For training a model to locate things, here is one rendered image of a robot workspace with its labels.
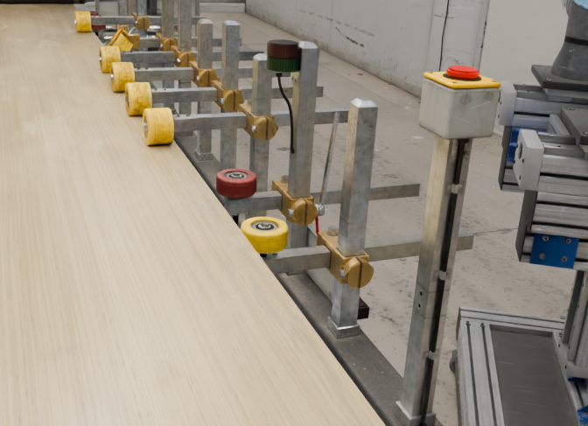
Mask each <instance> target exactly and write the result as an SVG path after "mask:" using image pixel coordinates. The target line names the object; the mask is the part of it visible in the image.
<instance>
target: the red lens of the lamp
mask: <svg viewBox="0 0 588 426"><path fill-rule="evenodd" d="M299 47H300V44H299V43H298V45H273V44H271V43H269V41H268V42H267V55H269V56H271V57H276V58H296V57H299Z"/></svg>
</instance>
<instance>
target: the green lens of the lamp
mask: <svg viewBox="0 0 588 426"><path fill-rule="evenodd" d="M298 63H299V57H298V58H297V59H273V58H270V57H268V55H267V62H266V68H267V69H269V70H272V71H278V72H294V71H297V70H298Z"/></svg>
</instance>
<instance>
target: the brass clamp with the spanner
mask: <svg viewBox="0 0 588 426"><path fill-rule="evenodd" d="M272 191H279V193H280V194H281V195H282V209H278V210H279V211H280V212H281V214H282V215H283V216H284V217H285V218H286V219H287V220H288V221H289V222H290V223H291V222H297V223H298V225H301V226H304V225H309V224H311V223H312V222H313V221H314V220H315V219H316V217H317V213H318V211H317V207H316V206H315V205H314V198H313V197H312V196H311V194H310V197H302V198H292V197H291V196H290V194H289V193H287V191H288V184H285V183H281V180H272Z"/></svg>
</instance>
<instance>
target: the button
mask: <svg viewBox="0 0 588 426"><path fill-rule="evenodd" d="M446 73H447V74H448V76H450V77H452V78H456V79H462V80H473V79H476V78H477V77H479V75H480V71H478V69H477V68H474V67H470V66H449V67H448V68H447V69H446Z"/></svg>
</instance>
